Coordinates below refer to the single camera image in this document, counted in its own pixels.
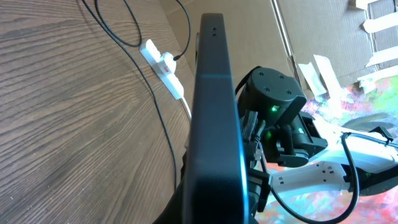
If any Samsung Galaxy smartphone blue screen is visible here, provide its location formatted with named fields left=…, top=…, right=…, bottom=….
left=183, top=13, right=249, bottom=223

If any black USB charging cable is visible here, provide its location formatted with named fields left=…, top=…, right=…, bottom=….
left=81, top=0, right=192, bottom=190

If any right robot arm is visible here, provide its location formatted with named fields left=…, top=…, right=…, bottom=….
left=235, top=66, right=397, bottom=197

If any white charger plug adapter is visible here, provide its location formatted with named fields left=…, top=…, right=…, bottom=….
left=158, top=52, right=177, bottom=75

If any white power strip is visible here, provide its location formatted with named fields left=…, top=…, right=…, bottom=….
left=139, top=39, right=184, bottom=100

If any white power strip cord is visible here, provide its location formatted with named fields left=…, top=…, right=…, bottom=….
left=181, top=96, right=193, bottom=121

